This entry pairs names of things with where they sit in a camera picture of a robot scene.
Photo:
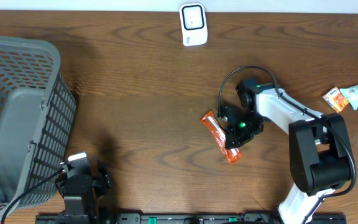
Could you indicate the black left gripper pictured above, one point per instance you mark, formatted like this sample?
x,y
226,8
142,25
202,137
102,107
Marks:
x,y
103,182

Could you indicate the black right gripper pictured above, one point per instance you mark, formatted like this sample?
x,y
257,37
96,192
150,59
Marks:
x,y
236,139

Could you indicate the red chocolate bar wrapper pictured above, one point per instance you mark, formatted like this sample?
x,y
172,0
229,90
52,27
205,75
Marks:
x,y
211,123

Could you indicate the orange tissue packet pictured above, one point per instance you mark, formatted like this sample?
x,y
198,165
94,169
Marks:
x,y
336,99

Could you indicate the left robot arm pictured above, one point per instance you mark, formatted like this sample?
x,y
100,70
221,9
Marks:
x,y
85,205

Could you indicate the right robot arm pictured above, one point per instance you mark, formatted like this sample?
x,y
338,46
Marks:
x,y
321,159

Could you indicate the white barcode scanner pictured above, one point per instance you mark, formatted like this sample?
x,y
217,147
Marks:
x,y
194,26

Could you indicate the grey plastic shopping basket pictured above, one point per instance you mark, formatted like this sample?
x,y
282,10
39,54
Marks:
x,y
37,112

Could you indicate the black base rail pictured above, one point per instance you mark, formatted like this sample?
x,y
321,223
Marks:
x,y
136,218

